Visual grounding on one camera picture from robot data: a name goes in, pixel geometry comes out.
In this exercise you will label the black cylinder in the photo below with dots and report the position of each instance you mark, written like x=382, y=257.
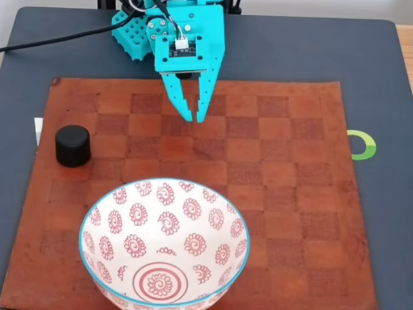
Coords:
x=72, y=145

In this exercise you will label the white bowl with red flowers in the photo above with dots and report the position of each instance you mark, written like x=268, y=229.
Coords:
x=161, y=239

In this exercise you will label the brown leather chessboard mat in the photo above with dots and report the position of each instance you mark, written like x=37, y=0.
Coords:
x=274, y=193

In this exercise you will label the turquoise camera mount with board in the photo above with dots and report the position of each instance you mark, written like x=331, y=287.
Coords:
x=164, y=51

